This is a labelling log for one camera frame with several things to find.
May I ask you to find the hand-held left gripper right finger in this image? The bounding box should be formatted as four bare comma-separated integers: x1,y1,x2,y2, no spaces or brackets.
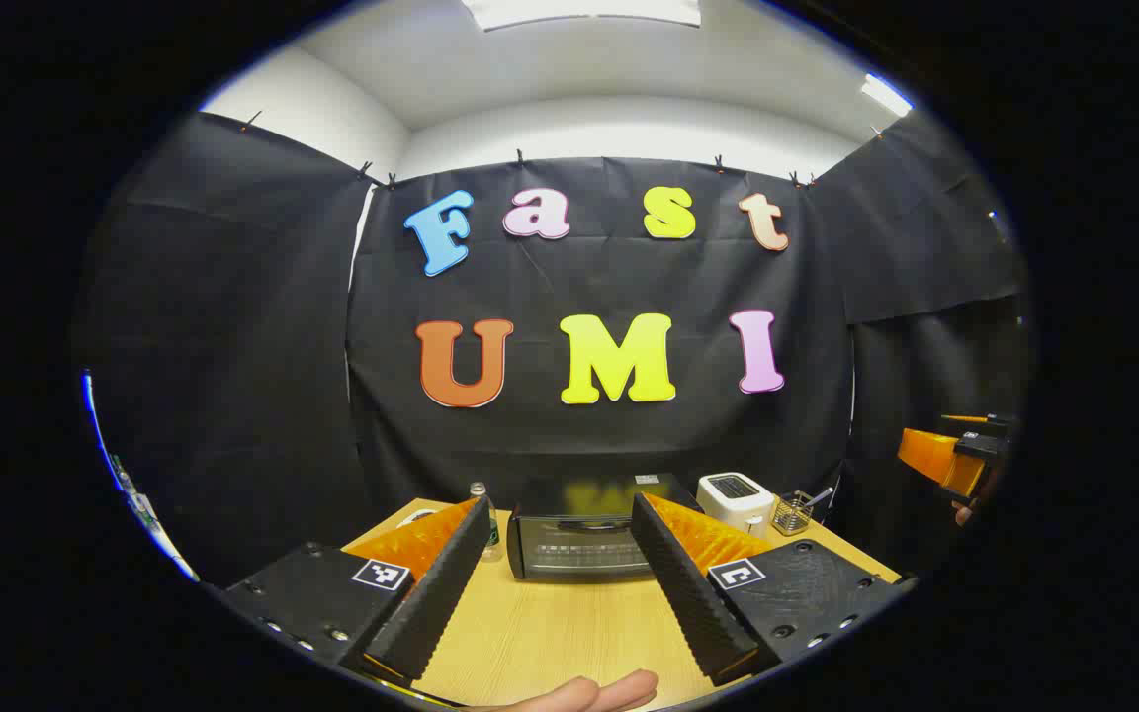
629,491,917,688

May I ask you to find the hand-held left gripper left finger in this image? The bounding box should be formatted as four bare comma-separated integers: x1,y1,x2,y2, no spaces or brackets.
219,494,496,688

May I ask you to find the black electric oven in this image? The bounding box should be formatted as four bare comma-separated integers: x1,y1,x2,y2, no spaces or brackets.
506,473,704,581

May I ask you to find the clear plastic water bottle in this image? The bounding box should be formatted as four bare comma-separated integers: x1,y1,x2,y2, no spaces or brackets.
469,482,503,563

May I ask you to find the white toaster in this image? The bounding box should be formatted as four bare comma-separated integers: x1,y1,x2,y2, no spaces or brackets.
696,472,778,540

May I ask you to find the white side ledge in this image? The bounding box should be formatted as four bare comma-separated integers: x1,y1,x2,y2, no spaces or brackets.
83,371,200,582

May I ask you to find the black backdrop cloth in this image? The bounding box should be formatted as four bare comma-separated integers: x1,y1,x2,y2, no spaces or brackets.
75,109,1030,589

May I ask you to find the small ceiling light panel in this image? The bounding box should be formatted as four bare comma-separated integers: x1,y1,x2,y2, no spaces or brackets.
861,74,915,118

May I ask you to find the large ceiling light panel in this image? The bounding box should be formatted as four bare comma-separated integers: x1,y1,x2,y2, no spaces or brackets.
461,0,704,32

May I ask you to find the metal wire utensil holder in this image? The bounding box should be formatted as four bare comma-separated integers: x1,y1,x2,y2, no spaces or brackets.
772,489,818,537

